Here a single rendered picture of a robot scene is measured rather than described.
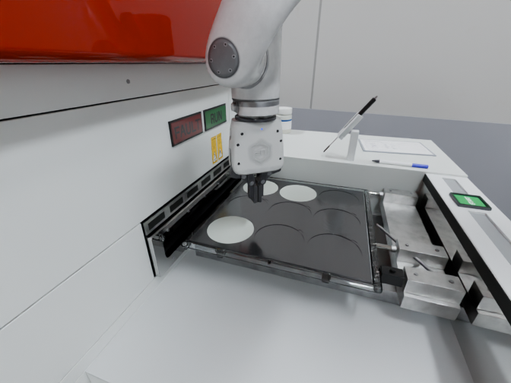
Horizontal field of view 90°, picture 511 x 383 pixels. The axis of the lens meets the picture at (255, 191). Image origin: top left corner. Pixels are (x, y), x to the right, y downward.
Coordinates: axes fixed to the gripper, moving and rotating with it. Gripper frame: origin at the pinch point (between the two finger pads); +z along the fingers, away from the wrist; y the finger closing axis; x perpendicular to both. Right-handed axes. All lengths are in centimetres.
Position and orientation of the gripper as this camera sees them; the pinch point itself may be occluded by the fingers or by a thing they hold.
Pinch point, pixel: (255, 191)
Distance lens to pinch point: 52.9
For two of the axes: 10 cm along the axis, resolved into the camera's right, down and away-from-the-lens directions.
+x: -3.3, -4.3, 8.4
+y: 9.5, -1.5, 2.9
